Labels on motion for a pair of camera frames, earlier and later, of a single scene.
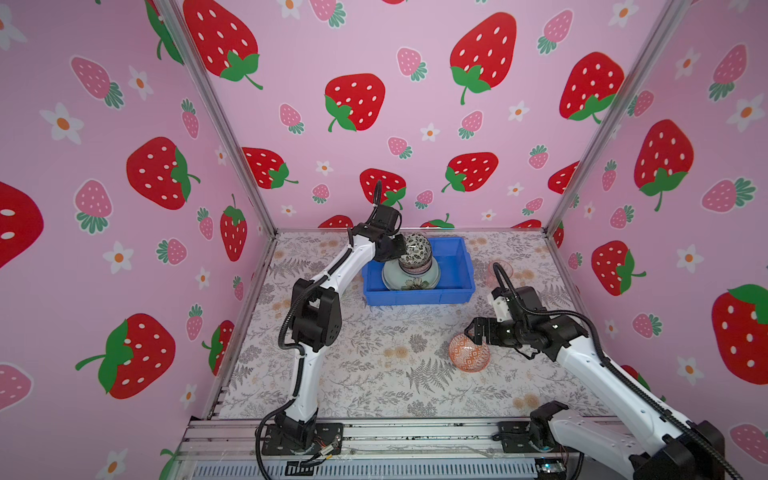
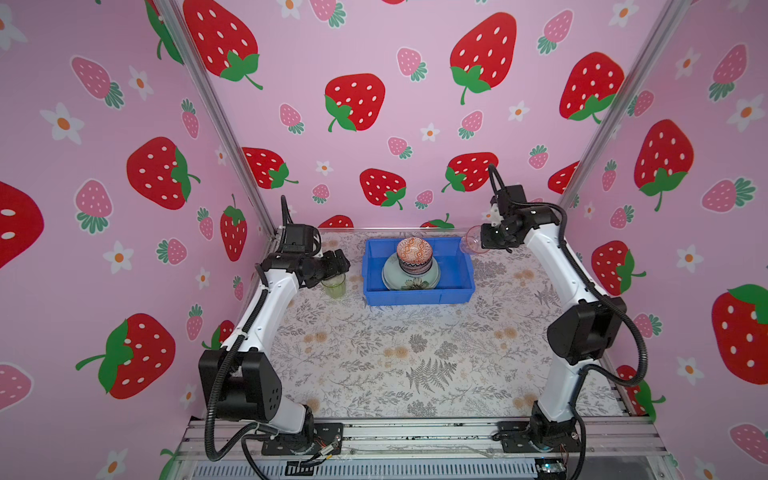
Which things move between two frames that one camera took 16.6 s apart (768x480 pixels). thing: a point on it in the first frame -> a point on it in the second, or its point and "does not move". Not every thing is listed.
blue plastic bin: x=455 y=284 does not move
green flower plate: x=394 y=278 does not move
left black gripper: x=400 y=250 -> x=331 y=270
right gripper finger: x=481 y=329 -> x=492 y=237
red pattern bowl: x=466 y=355 -> x=414 y=255
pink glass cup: x=492 y=278 -> x=472 y=242
